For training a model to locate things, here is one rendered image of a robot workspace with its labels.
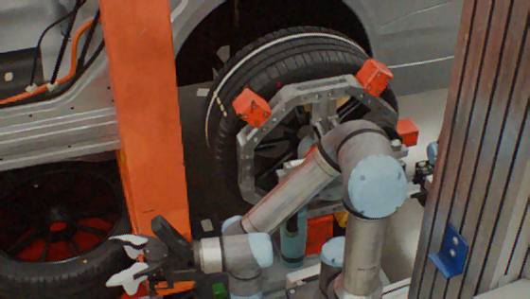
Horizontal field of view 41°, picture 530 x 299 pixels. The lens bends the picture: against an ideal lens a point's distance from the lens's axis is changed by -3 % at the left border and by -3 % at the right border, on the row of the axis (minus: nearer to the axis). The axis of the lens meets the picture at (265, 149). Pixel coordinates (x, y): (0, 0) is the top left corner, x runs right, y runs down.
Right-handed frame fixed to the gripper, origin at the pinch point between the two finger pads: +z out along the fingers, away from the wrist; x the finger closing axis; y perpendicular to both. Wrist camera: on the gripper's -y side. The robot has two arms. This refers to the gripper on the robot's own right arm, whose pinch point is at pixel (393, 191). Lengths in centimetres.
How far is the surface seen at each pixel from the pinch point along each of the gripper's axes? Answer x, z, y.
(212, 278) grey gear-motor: -21, 56, -46
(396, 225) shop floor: -59, -39, -83
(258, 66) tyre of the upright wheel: -37, 33, 31
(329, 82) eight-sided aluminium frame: -24.8, 13.6, 28.2
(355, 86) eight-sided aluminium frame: -20.3, 6.8, 28.3
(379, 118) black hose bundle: -11.0, 1.9, 21.3
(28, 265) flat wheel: -34, 119, -33
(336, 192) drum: -6.0, 17.0, -1.0
